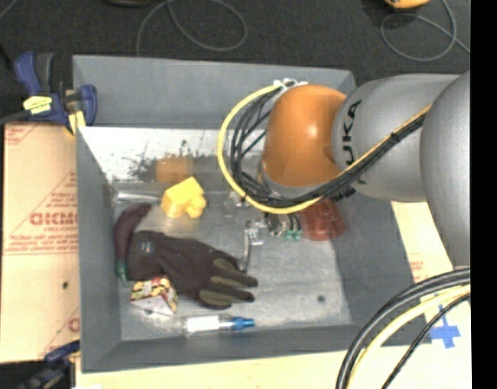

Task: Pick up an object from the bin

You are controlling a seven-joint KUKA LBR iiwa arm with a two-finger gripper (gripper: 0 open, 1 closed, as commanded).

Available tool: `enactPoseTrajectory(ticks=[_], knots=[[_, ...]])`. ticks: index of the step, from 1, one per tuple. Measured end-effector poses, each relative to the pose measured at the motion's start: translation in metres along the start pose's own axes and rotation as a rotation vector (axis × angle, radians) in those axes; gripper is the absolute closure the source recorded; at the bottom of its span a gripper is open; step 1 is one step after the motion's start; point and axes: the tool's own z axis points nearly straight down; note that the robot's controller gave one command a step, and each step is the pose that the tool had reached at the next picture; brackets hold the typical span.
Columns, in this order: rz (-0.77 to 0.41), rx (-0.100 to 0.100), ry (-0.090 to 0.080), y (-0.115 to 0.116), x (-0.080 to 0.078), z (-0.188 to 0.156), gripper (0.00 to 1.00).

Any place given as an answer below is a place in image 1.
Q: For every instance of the yellow toy block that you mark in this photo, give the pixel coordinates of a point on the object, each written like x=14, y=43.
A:
x=179, y=199

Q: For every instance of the grey metal bin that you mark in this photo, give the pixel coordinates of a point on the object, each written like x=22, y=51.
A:
x=296, y=282

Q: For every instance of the purple toy eggplant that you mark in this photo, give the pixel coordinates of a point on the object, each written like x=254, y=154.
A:
x=124, y=227

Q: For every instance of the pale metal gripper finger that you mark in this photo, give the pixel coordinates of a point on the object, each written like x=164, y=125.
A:
x=248, y=246

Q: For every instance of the dark brown glove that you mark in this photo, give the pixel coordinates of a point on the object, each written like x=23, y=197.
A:
x=179, y=257

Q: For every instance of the colourful patterned packet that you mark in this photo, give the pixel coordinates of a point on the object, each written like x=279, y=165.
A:
x=157, y=292

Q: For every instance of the red-brown brick-patterned block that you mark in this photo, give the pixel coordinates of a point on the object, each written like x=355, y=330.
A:
x=325, y=223

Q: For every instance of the brown cardboard board red print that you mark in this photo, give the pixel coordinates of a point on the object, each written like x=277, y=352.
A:
x=37, y=185

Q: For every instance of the clear tube with blue cap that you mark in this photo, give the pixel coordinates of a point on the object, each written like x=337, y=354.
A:
x=209, y=323

